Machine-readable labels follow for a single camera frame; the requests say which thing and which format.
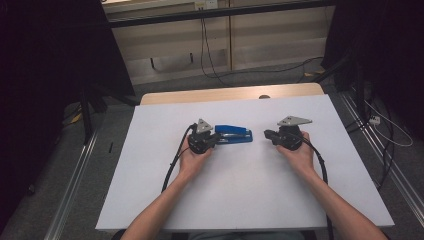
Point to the white wall socket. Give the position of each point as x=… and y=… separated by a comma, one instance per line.
x=206, y=4

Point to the white table sheet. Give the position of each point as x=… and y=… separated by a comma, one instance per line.
x=240, y=186

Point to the aluminium floor rail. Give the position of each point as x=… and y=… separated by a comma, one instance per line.
x=383, y=160
x=70, y=193

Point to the black stand legs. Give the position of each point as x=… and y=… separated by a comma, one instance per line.
x=87, y=113

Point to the person's right hand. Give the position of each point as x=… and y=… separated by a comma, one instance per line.
x=305, y=160

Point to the black curtain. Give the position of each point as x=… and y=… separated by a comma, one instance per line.
x=40, y=83
x=386, y=50

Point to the beige cabinet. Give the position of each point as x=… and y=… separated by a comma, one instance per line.
x=266, y=43

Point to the blue stapler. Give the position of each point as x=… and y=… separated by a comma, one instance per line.
x=233, y=133

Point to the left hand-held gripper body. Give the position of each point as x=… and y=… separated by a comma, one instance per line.
x=200, y=141

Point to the person's left hand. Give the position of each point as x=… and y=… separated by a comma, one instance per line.
x=191, y=165

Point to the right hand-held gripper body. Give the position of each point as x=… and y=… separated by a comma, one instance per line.
x=290, y=138

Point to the wooden table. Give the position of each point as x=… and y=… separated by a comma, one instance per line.
x=206, y=95

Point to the small black floor object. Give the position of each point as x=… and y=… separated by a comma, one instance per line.
x=110, y=147

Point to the white power adapter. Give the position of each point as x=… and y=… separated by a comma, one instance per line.
x=375, y=120

